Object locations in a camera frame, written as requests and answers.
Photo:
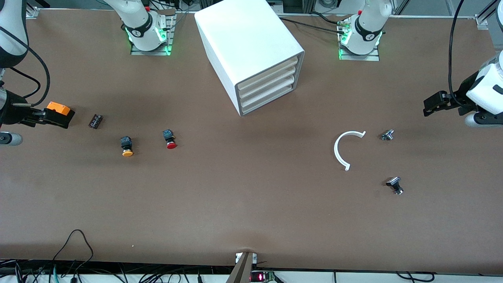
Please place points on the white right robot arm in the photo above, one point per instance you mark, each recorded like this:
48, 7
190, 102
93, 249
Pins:
145, 27

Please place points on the orange box with hole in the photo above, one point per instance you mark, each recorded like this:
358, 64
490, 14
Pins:
59, 107

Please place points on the small black terminal block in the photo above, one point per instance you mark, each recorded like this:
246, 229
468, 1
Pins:
95, 121

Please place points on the white drawer cabinet shell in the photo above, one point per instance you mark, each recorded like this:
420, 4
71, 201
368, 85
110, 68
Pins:
243, 39

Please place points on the black switch silver face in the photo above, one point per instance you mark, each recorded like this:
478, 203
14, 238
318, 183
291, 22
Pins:
393, 181

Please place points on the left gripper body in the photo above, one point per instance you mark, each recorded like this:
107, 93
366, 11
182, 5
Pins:
466, 90

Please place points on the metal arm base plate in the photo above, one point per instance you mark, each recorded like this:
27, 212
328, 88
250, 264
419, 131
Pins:
151, 52
359, 57

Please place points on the small silver metal part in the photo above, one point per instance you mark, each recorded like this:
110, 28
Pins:
387, 135

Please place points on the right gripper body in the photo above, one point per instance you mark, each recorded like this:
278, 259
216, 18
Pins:
8, 112

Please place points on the white cabinet drawer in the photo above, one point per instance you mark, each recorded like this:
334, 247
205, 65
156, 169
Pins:
267, 83
267, 92
267, 74
267, 101

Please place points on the grey metal mount bracket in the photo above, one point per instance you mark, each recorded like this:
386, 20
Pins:
241, 271

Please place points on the aluminium frame profile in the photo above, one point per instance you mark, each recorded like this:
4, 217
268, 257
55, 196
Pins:
32, 12
481, 20

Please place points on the black device red display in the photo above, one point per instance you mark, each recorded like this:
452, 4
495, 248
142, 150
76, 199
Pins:
261, 277

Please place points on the white semicircular bracket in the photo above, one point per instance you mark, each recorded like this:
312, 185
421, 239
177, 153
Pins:
336, 152

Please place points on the yellow push button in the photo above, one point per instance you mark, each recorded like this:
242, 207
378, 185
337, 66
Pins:
126, 152

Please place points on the red push button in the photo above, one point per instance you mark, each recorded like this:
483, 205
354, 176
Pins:
171, 145

